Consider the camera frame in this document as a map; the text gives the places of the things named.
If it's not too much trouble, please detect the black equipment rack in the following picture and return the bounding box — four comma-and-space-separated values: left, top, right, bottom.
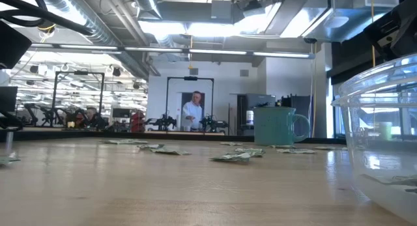
280, 94, 314, 138

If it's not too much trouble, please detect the teal enamel mug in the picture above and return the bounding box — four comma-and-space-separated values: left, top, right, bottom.
253, 106, 311, 147

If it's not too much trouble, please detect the large sheet-metal duct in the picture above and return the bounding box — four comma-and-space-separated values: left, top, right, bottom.
233, 0, 400, 44

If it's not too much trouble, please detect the long ceiling light bar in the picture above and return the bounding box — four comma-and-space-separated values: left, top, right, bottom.
0, 42, 316, 60

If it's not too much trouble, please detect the dark storage cabinet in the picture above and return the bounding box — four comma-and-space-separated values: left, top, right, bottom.
237, 93, 277, 136

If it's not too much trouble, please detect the grey ceiling box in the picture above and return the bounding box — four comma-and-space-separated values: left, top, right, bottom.
210, 0, 233, 20

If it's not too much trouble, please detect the red cart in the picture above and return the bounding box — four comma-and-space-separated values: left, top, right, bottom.
130, 110, 147, 133

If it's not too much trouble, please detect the silver frame post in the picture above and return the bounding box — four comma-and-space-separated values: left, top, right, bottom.
5, 130, 14, 155

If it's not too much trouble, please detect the black aluminium table frame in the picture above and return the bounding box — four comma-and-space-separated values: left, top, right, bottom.
0, 128, 348, 145

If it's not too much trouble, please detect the black monitor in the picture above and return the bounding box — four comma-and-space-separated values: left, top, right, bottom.
0, 85, 19, 113

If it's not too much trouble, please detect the clear plastic bin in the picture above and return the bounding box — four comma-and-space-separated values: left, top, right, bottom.
331, 52, 417, 224

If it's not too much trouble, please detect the black gantry frame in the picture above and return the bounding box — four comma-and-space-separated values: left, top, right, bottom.
53, 70, 105, 129
165, 76, 215, 133

